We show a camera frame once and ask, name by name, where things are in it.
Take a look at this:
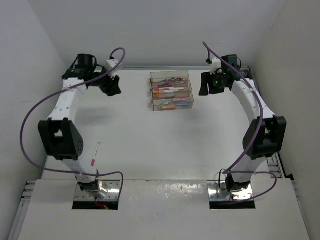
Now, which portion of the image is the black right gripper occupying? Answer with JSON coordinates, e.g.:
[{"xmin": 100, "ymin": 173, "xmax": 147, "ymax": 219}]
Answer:
[{"xmin": 199, "ymin": 70, "xmax": 227, "ymax": 96}]

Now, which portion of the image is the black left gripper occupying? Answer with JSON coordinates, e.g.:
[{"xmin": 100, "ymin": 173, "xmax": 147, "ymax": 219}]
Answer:
[{"xmin": 89, "ymin": 66, "xmax": 122, "ymax": 97}]

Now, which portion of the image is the blue gel pen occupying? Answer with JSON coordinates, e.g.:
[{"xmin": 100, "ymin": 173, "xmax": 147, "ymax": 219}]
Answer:
[{"xmin": 168, "ymin": 77, "xmax": 184, "ymax": 82}]

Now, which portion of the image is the white pen pink cap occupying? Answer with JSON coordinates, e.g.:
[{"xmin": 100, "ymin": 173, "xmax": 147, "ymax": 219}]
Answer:
[{"xmin": 152, "ymin": 87, "xmax": 185, "ymax": 92}]

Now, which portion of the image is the pink correction tape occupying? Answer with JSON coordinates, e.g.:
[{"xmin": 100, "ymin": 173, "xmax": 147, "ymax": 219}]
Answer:
[{"xmin": 171, "ymin": 98, "xmax": 188, "ymax": 104}]

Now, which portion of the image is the blue correction tape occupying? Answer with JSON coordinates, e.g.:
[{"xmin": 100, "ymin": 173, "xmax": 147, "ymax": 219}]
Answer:
[{"xmin": 175, "ymin": 101, "xmax": 190, "ymax": 107}]

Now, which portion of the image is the white pen orange cap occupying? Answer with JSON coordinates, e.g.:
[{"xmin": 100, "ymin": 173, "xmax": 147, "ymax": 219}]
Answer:
[{"xmin": 152, "ymin": 92, "xmax": 175, "ymax": 99}]

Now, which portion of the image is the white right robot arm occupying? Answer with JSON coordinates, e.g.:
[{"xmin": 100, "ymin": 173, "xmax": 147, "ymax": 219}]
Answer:
[{"xmin": 199, "ymin": 54, "xmax": 287, "ymax": 192}]

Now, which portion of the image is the pink cap pen under arm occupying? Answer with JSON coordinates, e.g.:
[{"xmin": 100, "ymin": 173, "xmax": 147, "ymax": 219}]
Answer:
[{"xmin": 91, "ymin": 142, "xmax": 100, "ymax": 167}]

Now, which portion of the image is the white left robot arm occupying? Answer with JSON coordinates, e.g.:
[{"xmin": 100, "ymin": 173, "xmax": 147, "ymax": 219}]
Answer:
[{"xmin": 38, "ymin": 53, "xmax": 121, "ymax": 199}]

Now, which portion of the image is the clear tiered organizer tray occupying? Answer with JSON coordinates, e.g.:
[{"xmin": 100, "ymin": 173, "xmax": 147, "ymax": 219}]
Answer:
[{"xmin": 149, "ymin": 70, "xmax": 194, "ymax": 112}]

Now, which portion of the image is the white front cover board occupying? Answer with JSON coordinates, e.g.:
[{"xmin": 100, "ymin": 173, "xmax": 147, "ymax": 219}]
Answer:
[{"xmin": 19, "ymin": 179, "xmax": 309, "ymax": 240}]

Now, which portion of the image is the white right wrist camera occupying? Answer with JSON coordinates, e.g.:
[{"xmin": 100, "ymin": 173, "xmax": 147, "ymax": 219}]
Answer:
[{"xmin": 206, "ymin": 57, "xmax": 222, "ymax": 75}]

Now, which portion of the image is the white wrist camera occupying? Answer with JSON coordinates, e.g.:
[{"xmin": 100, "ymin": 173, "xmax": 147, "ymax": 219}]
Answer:
[
  {"xmin": 206, "ymin": 57, "xmax": 222, "ymax": 75},
  {"xmin": 105, "ymin": 59, "xmax": 122, "ymax": 74}
]

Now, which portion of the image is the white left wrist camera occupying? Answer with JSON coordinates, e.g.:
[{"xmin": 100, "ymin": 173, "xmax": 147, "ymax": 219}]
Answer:
[{"xmin": 105, "ymin": 59, "xmax": 122, "ymax": 74}]

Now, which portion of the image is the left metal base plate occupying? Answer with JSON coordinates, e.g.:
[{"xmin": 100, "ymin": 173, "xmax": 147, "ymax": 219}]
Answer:
[{"xmin": 73, "ymin": 180, "xmax": 122, "ymax": 202}]

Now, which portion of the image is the metal base plate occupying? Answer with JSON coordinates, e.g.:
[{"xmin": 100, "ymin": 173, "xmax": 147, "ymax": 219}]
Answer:
[
  {"xmin": 73, "ymin": 180, "xmax": 122, "ymax": 202},
  {"xmin": 207, "ymin": 180, "xmax": 254, "ymax": 202}
]

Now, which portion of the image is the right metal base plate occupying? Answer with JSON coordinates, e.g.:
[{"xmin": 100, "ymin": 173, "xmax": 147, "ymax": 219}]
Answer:
[{"xmin": 207, "ymin": 180, "xmax": 254, "ymax": 202}]

